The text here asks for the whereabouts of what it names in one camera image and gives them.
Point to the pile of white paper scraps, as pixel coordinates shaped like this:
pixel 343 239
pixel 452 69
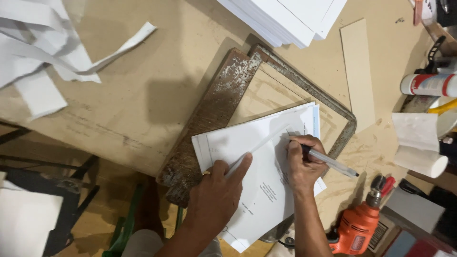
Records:
pixel 32 46

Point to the person's right hand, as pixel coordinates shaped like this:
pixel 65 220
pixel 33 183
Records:
pixel 303 169

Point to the white glue tube red bands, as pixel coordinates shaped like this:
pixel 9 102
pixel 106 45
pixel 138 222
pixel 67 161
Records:
pixel 428 85

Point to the white board sheet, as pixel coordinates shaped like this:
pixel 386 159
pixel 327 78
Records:
pixel 25 221

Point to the grey flat box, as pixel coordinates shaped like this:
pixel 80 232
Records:
pixel 416 210

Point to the person's left hand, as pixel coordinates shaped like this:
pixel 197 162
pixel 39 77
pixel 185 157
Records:
pixel 210 200

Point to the printed white paper booklet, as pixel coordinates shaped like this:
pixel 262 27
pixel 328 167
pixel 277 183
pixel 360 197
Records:
pixel 257 192

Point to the clear plastic ruler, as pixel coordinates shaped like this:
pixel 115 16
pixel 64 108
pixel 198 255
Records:
pixel 262 144

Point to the beige cardboard strip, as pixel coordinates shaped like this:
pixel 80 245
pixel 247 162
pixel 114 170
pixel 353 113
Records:
pixel 359 75

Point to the rusty metal frame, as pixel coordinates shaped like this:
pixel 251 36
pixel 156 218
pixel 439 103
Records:
pixel 210 114

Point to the white bowl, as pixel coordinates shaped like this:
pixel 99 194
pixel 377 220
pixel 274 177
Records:
pixel 448 123

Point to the person's grey trousers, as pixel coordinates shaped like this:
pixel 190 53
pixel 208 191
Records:
pixel 142 245

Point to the pink stick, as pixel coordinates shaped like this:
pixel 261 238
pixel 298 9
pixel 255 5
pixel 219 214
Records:
pixel 418 12

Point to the rolled white paper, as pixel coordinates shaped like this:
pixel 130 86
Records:
pixel 417 146

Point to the clear pen with black cap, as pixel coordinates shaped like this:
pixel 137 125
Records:
pixel 332 163

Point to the green metal stool frame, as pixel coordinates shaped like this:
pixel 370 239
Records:
pixel 125 228

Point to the stack of white sheets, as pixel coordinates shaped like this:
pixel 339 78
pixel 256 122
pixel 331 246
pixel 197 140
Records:
pixel 285 18

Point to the black metal stand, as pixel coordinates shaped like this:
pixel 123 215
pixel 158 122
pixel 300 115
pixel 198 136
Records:
pixel 68 200

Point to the orange electric drill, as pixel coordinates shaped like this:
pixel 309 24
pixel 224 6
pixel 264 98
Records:
pixel 357 225

